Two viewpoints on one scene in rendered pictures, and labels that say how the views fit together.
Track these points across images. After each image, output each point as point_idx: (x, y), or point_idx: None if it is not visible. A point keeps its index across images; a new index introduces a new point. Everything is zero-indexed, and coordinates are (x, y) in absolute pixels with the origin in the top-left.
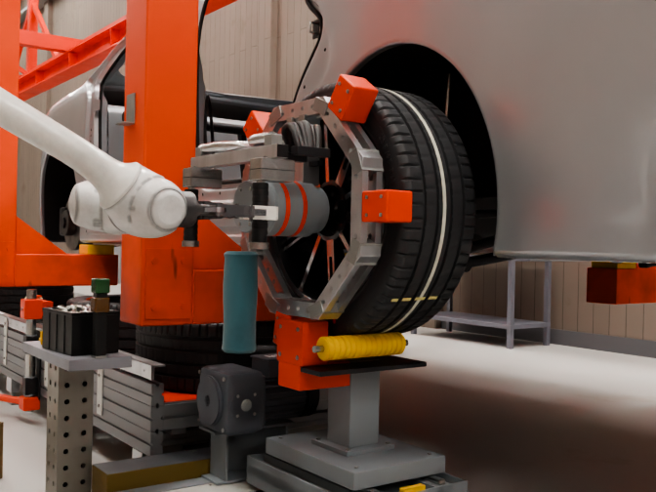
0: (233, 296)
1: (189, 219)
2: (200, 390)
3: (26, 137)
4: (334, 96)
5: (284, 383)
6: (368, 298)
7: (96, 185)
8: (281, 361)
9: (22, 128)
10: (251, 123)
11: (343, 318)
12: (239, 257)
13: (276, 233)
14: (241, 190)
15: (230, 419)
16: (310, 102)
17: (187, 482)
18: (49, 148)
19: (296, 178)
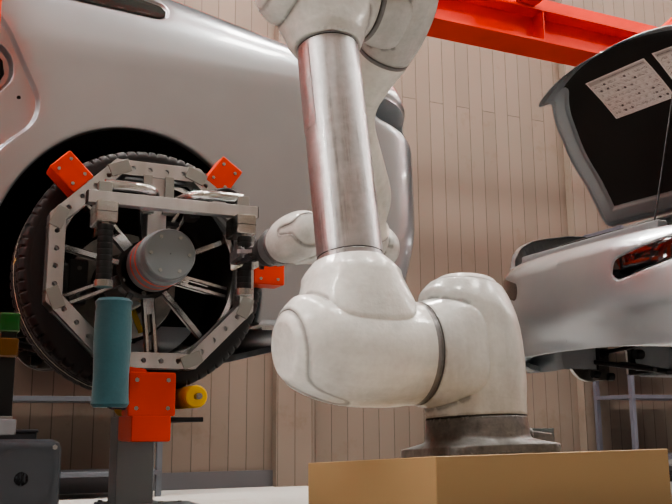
0: (127, 344)
1: None
2: (1, 470)
3: (379, 170)
4: (216, 172)
5: (144, 437)
6: (218, 350)
7: (380, 222)
8: (138, 416)
9: (381, 163)
10: (70, 164)
11: (182, 371)
12: (130, 304)
13: (173, 284)
14: (163, 237)
15: (58, 494)
16: (181, 169)
17: None
18: (384, 185)
19: None
